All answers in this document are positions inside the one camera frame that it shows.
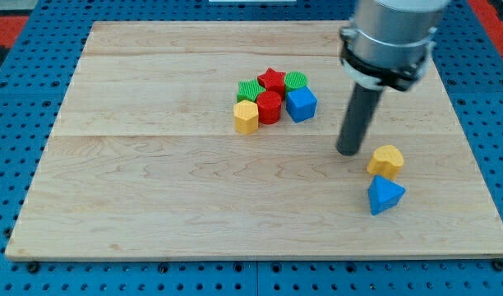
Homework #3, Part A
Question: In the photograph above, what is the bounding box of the red star block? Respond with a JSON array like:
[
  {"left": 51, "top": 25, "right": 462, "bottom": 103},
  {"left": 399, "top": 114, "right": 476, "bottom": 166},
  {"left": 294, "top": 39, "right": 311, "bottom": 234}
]
[{"left": 257, "top": 67, "right": 286, "bottom": 99}]

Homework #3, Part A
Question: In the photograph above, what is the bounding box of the blue triangle block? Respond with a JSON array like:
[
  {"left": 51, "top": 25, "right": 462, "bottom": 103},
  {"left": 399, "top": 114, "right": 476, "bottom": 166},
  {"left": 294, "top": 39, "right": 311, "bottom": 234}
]
[{"left": 367, "top": 175, "right": 406, "bottom": 215}]

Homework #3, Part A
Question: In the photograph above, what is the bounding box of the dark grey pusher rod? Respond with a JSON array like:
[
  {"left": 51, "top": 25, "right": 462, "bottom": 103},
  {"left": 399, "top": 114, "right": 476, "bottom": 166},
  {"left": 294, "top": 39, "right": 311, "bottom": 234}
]
[{"left": 336, "top": 84, "right": 383, "bottom": 156}]

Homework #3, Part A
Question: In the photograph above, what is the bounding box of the wooden board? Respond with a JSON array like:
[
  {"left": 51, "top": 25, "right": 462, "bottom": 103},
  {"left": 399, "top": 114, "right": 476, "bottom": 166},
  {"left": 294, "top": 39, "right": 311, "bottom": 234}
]
[{"left": 6, "top": 21, "right": 503, "bottom": 261}]

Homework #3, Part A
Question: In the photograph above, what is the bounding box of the blue cube block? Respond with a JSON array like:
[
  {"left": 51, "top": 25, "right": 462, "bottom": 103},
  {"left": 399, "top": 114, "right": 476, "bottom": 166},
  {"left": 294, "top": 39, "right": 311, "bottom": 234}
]
[{"left": 286, "top": 86, "right": 317, "bottom": 123}]

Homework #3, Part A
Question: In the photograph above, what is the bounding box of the red cylinder block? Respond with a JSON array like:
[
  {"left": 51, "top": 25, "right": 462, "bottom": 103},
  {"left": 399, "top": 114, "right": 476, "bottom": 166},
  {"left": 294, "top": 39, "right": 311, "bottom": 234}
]
[{"left": 256, "top": 91, "right": 282, "bottom": 124}]

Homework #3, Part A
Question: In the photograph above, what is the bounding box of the yellow heart block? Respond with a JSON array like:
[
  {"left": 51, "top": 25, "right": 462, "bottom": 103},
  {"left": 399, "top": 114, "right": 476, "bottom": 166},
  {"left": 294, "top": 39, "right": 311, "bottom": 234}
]
[{"left": 367, "top": 145, "right": 404, "bottom": 180}]

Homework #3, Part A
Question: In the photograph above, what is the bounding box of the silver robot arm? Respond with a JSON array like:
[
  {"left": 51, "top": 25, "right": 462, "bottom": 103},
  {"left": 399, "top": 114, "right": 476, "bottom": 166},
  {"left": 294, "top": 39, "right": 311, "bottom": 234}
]
[{"left": 339, "top": 0, "right": 450, "bottom": 91}]

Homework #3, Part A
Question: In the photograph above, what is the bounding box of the green cylinder block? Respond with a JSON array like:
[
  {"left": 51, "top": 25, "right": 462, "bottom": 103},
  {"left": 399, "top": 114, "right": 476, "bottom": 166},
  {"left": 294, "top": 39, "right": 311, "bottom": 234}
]
[{"left": 284, "top": 72, "right": 307, "bottom": 93}]

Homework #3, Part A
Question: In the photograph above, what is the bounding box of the yellow hexagon block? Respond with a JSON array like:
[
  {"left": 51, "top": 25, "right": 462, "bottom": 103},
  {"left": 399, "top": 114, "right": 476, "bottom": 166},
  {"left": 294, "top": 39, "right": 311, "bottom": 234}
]
[{"left": 233, "top": 100, "right": 259, "bottom": 135}]

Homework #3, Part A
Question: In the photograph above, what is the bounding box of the green star block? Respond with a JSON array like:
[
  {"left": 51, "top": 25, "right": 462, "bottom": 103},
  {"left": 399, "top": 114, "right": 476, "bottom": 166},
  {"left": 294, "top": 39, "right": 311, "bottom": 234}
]
[{"left": 236, "top": 78, "right": 265, "bottom": 102}]

